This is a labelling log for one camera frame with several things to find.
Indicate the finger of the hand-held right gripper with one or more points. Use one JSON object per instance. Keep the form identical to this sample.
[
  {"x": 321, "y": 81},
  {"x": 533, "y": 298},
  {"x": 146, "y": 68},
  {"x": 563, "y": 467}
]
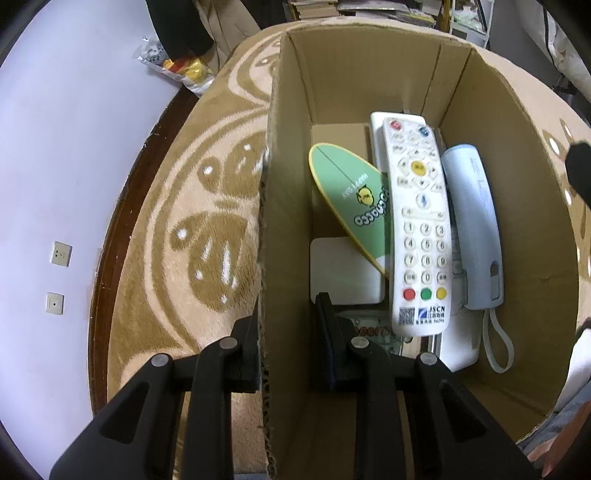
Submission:
[{"x": 581, "y": 166}]

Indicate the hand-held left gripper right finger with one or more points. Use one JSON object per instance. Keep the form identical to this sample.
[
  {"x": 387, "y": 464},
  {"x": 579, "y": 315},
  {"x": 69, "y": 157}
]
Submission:
[{"x": 330, "y": 355}]

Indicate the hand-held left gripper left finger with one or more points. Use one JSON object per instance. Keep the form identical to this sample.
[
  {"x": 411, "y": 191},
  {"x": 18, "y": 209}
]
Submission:
[{"x": 242, "y": 364}]

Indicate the cartoon print earbuds case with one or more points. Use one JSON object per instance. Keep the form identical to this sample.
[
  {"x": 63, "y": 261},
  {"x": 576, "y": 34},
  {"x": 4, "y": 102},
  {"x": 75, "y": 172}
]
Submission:
[{"x": 374, "y": 328}]

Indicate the white square case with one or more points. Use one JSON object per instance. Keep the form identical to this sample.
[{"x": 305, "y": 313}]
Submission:
[{"x": 341, "y": 272}]

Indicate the pale blue power bank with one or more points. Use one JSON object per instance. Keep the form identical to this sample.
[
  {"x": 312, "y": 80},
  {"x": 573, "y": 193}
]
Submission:
[{"x": 471, "y": 207}]

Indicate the white square charger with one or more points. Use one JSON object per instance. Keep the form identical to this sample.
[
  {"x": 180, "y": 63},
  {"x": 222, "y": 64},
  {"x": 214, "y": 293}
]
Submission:
[{"x": 457, "y": 344}]

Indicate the white remote control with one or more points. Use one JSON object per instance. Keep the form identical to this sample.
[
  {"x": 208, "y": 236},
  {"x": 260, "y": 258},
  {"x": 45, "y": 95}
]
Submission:
[{"x": 418, "y": 230}]

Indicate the cardboard box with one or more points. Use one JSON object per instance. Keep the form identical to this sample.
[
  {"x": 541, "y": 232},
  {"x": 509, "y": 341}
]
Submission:
[{"x": 286, "y": 207}]

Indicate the white trolley cart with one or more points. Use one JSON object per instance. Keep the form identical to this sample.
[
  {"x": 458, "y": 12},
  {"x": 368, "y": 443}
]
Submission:
[{"x": 482, "y": 23}]

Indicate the beige brown printed blanket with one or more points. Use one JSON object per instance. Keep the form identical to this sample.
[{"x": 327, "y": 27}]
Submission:
[{"x": 175, "y": 184}]

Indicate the wooden shelf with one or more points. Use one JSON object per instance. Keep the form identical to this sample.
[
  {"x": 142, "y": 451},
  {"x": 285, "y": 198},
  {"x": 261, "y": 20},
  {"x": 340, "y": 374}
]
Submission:
[{"x": 444, "y": 14}]

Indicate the white power socket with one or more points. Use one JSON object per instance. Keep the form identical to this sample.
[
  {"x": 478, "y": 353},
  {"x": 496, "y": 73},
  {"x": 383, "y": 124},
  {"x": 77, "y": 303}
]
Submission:
[{"x": 61, "y": 254}]

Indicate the person's grey clothing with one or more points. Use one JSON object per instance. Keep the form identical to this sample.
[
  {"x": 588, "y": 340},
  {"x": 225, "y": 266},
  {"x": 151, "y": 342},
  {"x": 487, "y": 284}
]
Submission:
[{"x": 568, "y": 415}]

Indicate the yellow red snack packet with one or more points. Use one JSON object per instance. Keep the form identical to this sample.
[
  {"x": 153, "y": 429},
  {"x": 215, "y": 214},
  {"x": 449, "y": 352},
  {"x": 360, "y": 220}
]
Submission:
[{"x": 194, "y": 71}]

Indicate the white plastic bag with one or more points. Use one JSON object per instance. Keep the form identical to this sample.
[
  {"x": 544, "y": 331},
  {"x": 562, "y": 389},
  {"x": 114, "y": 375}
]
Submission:
[{"x": 152, "y": 54}]

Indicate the beige coat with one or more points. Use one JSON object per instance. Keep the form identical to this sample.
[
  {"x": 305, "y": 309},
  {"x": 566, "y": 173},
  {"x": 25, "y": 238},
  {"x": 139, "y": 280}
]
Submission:
[{"x": 235, "y": 23}]

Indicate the black coat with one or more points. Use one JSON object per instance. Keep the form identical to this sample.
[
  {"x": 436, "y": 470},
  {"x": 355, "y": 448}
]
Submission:
[{"x": 180, "y": 27}]

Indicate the dark wooden bed frame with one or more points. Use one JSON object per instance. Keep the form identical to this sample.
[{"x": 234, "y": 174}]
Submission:
[{"x": 108, "y": 221}]

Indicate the white coaxial wall socket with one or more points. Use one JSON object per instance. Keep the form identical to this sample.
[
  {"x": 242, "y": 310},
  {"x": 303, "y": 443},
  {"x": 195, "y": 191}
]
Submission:
[{"x": 55, "y": 303}]

